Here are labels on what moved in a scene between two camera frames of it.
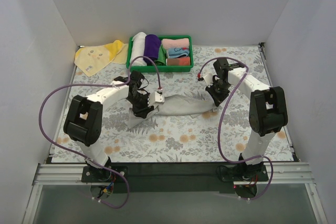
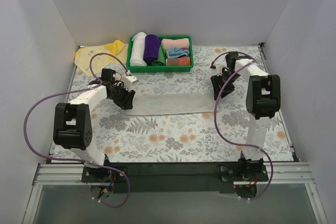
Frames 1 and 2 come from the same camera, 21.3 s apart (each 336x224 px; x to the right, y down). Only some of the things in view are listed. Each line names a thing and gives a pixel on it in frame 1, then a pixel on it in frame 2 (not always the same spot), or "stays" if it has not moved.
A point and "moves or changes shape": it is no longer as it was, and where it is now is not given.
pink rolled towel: [167, 43] stays
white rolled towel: [138, 49] stays
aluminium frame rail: [280, 173] stays
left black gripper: [143, 106] → [123, 97]
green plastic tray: [162, 68] stays
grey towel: [175, 105] moves or changes shape
